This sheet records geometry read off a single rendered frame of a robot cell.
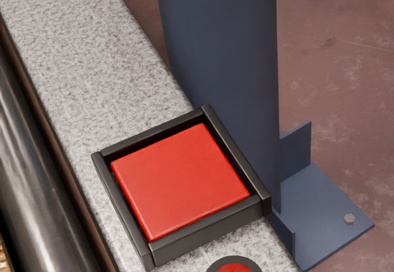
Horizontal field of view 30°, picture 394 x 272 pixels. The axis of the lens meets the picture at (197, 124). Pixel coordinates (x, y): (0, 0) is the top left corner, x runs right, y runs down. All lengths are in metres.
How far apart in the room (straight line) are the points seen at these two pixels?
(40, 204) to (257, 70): 0.70
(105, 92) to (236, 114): 0.67
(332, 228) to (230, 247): 1.07
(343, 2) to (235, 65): 0.89
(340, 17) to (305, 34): 0.10
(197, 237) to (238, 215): 0.02
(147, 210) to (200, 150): 0.05
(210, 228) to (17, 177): 0.12
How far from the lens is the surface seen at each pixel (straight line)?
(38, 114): 0.53
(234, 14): 0.99
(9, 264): 0.39
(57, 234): 0.41
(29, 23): 0.54
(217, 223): 0.39
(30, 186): 0.43
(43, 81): 0.49
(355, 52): 1.79
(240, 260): 0.39
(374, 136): 1.62
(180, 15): 1.01
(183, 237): 0.38
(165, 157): 0.41
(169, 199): 0.40
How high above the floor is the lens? 1.26
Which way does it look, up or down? 50 degrees down
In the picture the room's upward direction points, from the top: 9 degrees counter-clockwise
